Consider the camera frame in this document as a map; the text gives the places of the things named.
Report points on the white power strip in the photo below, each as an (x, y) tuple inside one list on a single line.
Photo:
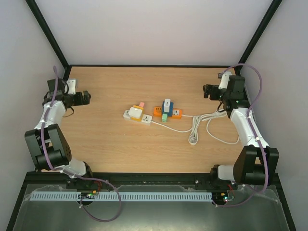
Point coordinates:
[(145, 120)]

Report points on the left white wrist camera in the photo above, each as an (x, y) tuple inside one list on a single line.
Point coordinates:
[(71, 86)]

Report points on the light blue slotted cable duct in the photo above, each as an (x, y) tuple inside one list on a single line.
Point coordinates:
[(123, 196)]

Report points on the orange power strip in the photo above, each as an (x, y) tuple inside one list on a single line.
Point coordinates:
[(176, 114)]

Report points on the green usb adapter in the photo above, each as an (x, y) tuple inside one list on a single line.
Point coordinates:
[(164, 117)]

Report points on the white square plug adapter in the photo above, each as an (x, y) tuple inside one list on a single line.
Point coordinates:
[(135, 112)]

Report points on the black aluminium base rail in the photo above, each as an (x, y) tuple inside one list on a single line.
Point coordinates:
[(198, 181)]

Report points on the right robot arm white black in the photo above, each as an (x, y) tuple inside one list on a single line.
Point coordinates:
[(256, 164)]

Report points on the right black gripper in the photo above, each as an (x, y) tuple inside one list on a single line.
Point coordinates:
[(212, 91)]

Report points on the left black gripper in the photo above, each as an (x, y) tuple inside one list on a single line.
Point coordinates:
[(81, 101)]

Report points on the blue cube socket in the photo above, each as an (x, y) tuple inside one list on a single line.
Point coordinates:
[(171, 108)]

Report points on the white charger on blue cube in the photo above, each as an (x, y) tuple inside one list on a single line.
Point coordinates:
[(166, 105)]

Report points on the yellow cube socket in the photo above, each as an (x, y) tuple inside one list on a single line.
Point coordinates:
[(138, 120)]

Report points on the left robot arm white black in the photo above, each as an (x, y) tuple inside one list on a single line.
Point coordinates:
[(47, 145)]

